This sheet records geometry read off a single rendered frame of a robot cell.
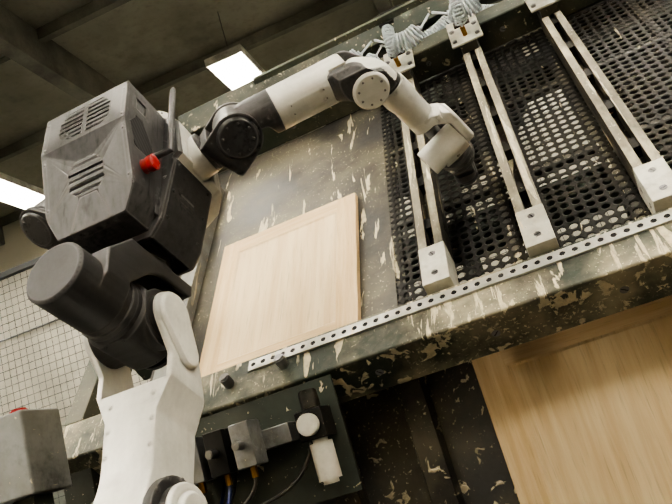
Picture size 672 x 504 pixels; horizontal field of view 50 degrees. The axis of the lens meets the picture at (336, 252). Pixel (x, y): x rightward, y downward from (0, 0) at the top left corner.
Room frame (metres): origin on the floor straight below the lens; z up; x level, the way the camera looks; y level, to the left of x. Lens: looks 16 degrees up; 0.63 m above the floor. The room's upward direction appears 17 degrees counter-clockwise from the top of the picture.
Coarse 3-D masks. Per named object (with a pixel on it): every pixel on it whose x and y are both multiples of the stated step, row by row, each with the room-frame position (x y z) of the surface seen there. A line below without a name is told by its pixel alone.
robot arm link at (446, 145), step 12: (432, 132) 1.49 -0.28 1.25; (444, 132) 1.48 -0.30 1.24; (456, 132) 1.47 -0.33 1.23; (432, 144) 1.49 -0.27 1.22; (444, 144) 1.48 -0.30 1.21; (456, 144) 1.48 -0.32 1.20; (468, 144) 1.51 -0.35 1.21; (420, 156) 1.50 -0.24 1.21; (432, 156) 1.49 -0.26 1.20; (444, 156) 1.49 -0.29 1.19; (456, 156) 1.52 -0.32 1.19; (468, 156) 1.55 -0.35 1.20; (432, 168) 1.50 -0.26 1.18; (456, 168) 1.58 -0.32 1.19
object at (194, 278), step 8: (208, 232) 2.14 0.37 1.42; (208, 240) 2.13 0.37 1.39; (208, 248) 2.12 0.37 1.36; (200, 256) 2.06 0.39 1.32; (208, 256) 2.10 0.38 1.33; (200, 264) 2.04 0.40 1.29; (192, 272) 2.01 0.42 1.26; (200, 272) 2.03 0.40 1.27; (184, 280) 2.00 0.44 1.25; (192, 280) 1.98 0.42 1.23; (200, 280) 2.02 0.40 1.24; (192, 288) 1.97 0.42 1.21; (200, 288) 2.01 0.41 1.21; (192, 296) 1.96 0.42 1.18; (192, 304) 1.95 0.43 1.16; (192, 312) 1.94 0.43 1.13; (192, 320) 1.93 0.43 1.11; (160, 368) 1.79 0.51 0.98; (160, 376) 1.77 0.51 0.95
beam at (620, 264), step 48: (624, 240) 1.37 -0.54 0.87; (528, 288) 1.40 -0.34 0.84; (576, 288) 1.37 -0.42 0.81; (624, 288) 1.37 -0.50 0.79; (384, 336) 1.50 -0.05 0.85; (432, 336) 1.45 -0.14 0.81; (480, 336) 1.46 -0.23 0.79; (528, 336) 1.46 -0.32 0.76; (240, 384) 1.61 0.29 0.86; (288, 384) 1.54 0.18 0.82; (336, 384) 1.55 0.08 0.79; (384, 384) 1.56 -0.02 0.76; (96, 432) 1.73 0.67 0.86
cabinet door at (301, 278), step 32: (288, 224) 1.98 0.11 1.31; (320, 224) 1.92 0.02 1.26; (352, 224) 1.84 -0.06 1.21; (224, 256) 2.03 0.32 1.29; (256, 256) 1.96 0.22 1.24; (288, 256) 1.89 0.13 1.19; (320, 256) 1.83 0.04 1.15; (352, 256) 1.76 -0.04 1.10; (224, 288) 1.92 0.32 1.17; (256, 288) 1.86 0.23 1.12; (288, 288) 1.80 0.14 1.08; (320, 288) 1.74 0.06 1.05; (352, 288) 1.69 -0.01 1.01; (224, 320) 1.83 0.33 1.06; (256, 320) 1.78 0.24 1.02; (288, 320) 1.72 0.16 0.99; (320, 320) 1.67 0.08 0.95; (352, 320) 1.62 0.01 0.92; (224, 352) 1.76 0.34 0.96; (256, 352) 1.70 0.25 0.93
